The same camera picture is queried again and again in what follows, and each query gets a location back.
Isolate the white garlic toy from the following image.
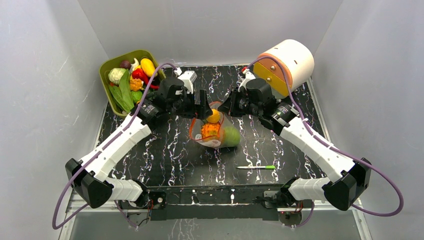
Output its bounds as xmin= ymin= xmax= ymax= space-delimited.
xmin=129 ymin=58 xmax=140 ymax=73

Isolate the yellow squash toy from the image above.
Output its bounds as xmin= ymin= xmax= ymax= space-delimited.
xmin=140 ymin=57 xmax=157 ymax=78

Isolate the green white pen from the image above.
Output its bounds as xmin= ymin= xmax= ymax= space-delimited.
xmin=236 ymin=165 xmax=276 ymax=170

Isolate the olive green plastic bin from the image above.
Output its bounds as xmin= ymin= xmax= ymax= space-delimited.
xmin=99 ymin=49 xmax=158 ymax=119

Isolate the clear zip bag orange zipper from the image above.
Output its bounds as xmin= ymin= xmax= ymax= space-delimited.
xmin=188 ymin=101 xmax=241 ymax=149

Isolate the dark purple round fruit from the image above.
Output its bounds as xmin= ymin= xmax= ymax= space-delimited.
xmin=119 ymin=60 xmax=132 ymax=70

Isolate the yellow orange fruit toy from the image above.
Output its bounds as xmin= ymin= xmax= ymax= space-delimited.
xmin=206 ymin=109 xmax=221 ymax=124

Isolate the purple cable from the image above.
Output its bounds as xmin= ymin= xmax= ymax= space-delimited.
xmin=51 ymin=62 xmax=180 ymax=230
xmin=246 ymin=55 xmax=405 ymax=218

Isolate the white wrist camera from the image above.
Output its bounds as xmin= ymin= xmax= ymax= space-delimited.
xmin=173 ymin=67 xmax=197 ymax=94
xmin=238 ymin=66 xmax=256 ymax=92

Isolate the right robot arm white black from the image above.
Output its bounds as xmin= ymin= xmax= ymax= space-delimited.
xmin=218 ymin=78 xmax=371 ymax=211

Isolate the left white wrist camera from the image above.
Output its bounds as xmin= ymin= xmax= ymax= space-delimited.
xmin=173 ymin=67 xmax=197 ymax=94

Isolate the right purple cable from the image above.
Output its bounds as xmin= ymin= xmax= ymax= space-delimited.
xmin=246 ymin=55 xmax=405 ymax=218

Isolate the white green cauliflower toy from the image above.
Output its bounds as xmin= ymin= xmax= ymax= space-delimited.
xmin=108 ymin=68 xmax=127 ymax=85

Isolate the bumpy green lime toy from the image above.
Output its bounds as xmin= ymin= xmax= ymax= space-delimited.
xmin=131 ymin=90 xmax=143 ymax=104

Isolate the orange pineapple toy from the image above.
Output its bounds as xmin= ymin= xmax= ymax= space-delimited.
xmin=200 ymin=123 xmax=221 ymax=141

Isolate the green cabbage toy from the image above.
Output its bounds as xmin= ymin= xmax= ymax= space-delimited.
xmin=222 ymin=126 xmax=241 ymax=147

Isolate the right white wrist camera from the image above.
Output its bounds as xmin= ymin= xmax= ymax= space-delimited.
xmin=238 ymin=66 xmax=256 ymax=92

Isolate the white orange yellow drawer box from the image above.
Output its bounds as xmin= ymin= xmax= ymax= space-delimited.
xmin=253 ymin=39 xmax=315 ymax=99

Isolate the green leafy vegetable toy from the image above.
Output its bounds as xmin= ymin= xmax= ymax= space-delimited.
xmin=108 ymin=70 xmax=134 ymax=113

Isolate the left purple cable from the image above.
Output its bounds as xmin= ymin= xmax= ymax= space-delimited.
xmin=51 ymin=62 xmax=180 ymax=230

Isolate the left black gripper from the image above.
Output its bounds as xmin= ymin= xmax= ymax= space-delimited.
xmin=168 ymin=89 xmax=212 ymax=121

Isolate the orange carrot toy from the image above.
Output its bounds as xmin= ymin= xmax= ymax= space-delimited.
xmin=129 ymin=78 xmax=144 ymax=92

